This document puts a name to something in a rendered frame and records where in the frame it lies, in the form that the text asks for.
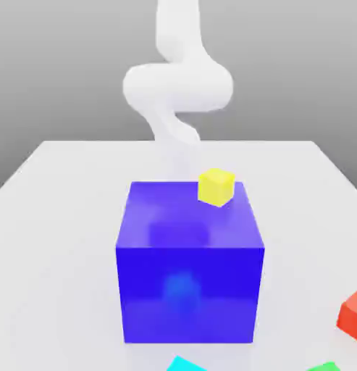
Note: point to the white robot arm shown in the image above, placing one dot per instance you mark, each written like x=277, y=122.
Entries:
x=178, y=87

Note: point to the small yellow cube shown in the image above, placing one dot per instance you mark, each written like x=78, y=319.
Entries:
x=215, y=188

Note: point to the small cyan cube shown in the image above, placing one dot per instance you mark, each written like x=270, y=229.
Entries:
x=182, y=365

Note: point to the small red cube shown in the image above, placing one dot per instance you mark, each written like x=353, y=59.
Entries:
x=353, y=316

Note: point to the small green cube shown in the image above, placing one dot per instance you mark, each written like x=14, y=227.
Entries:
x=326, y=367

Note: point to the large blue box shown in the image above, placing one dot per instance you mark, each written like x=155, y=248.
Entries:
x=189, y=284

